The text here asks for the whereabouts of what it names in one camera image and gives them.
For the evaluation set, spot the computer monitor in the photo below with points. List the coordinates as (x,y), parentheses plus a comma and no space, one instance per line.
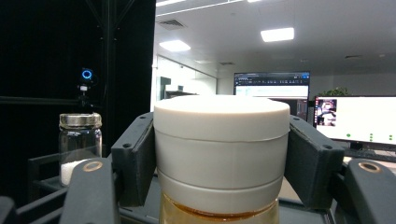
(271,85)
(361,119)

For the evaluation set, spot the ceiling air vent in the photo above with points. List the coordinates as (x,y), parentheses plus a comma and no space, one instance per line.
(171,24)

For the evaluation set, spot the ceiling light panel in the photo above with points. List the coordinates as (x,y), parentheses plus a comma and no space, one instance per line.
(175,45)
(277,34)

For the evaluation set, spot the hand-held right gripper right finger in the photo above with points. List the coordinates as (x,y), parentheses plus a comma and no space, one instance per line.
(311,165)

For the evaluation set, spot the glass jar with white granules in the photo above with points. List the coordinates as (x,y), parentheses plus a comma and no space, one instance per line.
(79,137)

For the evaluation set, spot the green plant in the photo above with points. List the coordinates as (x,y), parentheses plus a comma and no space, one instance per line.
(334,92)

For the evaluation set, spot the white-capped orange spice bottle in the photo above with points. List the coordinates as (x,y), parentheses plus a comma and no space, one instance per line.
(221,149)

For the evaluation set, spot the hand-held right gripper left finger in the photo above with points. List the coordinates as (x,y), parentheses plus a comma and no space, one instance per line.
(134,161)

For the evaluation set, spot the black curtain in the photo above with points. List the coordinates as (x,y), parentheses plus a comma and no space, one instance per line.
(37,46)

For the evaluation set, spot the black keyboard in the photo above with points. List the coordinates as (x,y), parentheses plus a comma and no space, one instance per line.
(373,155)

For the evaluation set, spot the black metal rack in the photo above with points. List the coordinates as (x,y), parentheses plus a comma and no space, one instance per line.
(43,182)

